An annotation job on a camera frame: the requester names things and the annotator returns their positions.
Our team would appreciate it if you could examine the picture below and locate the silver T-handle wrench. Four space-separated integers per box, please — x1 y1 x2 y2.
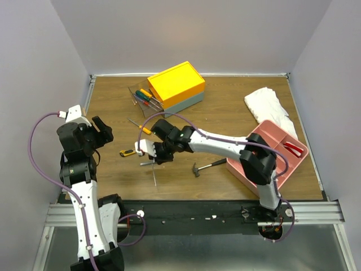
140 159 157 187

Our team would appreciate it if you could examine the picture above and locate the orange screwdriver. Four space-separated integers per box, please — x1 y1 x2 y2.
128 118 152 135
140 89 161 103

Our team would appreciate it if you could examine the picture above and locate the transparent smoky drawer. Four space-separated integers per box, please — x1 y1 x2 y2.
128 80 164 118

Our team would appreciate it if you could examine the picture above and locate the blue red screwdriver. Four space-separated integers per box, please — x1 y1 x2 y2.
133 94 157 111

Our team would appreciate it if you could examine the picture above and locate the green handle screwdriver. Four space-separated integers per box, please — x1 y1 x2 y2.
135 90 162 110

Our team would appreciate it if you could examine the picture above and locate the yellow and grey drawer box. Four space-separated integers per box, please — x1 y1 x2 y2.
147 61 205 117

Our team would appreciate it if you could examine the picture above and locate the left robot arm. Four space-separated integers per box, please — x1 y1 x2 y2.
56 116 125 270

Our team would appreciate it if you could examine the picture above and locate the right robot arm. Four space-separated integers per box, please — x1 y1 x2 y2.
144 119 281 221

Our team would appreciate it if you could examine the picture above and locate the yellow utility knife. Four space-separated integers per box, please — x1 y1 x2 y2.
119 149 136 158

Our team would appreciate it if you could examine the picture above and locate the small black hammer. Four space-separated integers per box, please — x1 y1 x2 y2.
192 158 227 177

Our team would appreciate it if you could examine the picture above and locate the white folded cloth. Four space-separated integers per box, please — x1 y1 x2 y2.
244 87 298 139

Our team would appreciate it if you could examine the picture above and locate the pink divided tray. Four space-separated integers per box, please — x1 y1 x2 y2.
226 120 309 196

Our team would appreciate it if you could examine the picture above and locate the red white tool in tray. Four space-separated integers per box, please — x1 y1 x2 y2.
283 141 304 158

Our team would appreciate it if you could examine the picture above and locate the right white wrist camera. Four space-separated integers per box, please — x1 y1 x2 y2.
134 139 157 158

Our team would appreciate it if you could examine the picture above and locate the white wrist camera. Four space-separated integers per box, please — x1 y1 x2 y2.
134 139 157 158
58 104 92 126

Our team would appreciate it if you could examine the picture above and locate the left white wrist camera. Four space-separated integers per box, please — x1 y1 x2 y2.
58 104 92 126

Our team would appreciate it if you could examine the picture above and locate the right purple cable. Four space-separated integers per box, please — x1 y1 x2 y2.
137 112 296 243

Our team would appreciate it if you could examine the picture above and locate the purple cable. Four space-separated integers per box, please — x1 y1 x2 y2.
28 112 147 271
137 112 296 243

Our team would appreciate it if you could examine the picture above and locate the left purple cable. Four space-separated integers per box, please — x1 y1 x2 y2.
28 112 147 271

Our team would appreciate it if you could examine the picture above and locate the aluminium rail frame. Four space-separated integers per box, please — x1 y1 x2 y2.
32 200 356 271

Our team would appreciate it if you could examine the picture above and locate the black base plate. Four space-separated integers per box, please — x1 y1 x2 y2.
122 200 293 235

